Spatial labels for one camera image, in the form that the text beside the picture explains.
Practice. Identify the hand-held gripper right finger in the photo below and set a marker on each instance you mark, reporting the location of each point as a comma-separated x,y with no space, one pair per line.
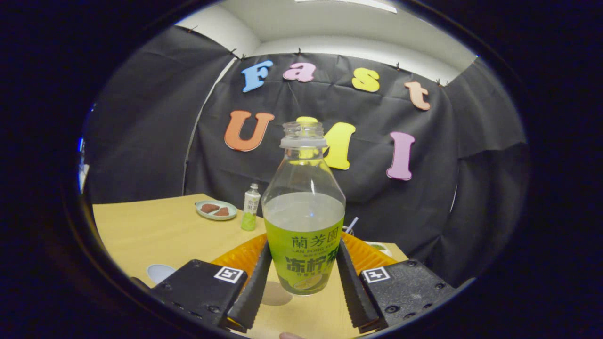
351,294

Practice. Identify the white cup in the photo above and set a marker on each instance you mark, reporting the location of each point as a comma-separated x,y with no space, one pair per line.
160,273

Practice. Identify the brown food piece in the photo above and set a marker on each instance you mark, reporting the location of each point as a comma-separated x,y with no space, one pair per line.
209,207
222,212

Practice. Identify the glass jar with straw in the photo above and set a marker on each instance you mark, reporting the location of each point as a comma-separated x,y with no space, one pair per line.
351,225

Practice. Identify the green label juice bottle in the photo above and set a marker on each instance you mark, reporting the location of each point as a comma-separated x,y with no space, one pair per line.
304,245

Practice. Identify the round brown coaster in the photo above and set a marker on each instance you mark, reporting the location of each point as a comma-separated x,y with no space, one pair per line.
275,295

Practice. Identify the pale green plate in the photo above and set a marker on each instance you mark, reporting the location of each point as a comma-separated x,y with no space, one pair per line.
209,215

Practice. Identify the ceiling light panel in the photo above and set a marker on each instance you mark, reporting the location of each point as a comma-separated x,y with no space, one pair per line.
358,4

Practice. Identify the wooden table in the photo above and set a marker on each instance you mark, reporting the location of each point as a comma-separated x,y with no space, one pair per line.
155,230

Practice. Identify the slim white green bottle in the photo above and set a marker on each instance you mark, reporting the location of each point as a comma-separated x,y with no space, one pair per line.
249,209

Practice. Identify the white divided tray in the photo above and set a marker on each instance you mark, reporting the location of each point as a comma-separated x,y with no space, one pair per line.
380,247

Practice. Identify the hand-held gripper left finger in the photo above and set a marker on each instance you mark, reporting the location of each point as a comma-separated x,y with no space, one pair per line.
254,294

